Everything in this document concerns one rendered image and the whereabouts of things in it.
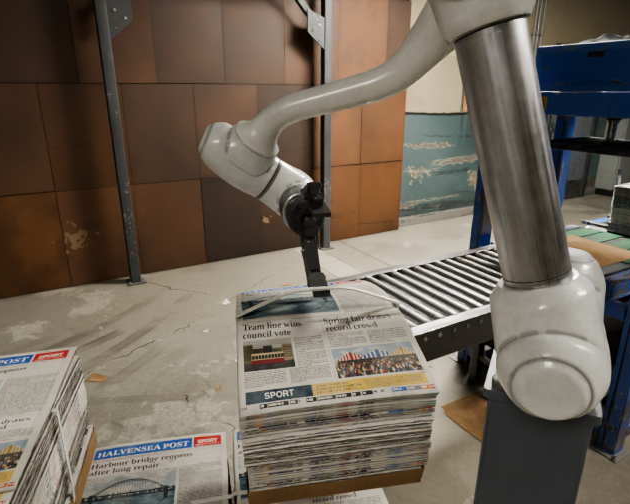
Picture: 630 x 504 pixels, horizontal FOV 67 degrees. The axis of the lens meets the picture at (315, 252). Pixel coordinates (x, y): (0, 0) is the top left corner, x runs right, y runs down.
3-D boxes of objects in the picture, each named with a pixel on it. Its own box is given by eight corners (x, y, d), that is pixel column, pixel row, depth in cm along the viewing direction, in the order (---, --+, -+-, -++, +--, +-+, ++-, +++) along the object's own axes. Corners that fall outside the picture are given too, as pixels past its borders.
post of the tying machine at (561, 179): (532, 340, 313) (573, 91, 263) (520, 334, 320) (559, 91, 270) (540, 337, 317) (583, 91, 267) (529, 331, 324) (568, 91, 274)
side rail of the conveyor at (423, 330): (335, 395, 145) (336, 361, 141) (326, 386, 149) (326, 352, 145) (597, 303, 207) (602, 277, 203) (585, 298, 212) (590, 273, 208)
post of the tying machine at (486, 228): (466, 365, 285) (498, 91, 235) (455, 358, 292) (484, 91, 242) (476, 361, 289) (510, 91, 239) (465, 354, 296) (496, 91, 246)
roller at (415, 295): (453, 328, 170) (454, 316, 169) (374, 284, 209) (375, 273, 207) (463, 325, 173) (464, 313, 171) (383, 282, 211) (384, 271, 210)
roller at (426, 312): (441, 334, 168) (439, 322, 166) (363, 288, 206) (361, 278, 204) (451, 327, 170) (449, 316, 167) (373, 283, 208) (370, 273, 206)
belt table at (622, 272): (609, 302, 203) (613, 280, 200) (488, 258, 256) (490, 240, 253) (691, 273, 235) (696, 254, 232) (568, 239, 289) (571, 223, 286)
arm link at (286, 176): (305, 236, 106) (255, 206, 102) (295, 213, 120) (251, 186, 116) (333, 197, 104) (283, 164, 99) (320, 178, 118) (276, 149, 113)
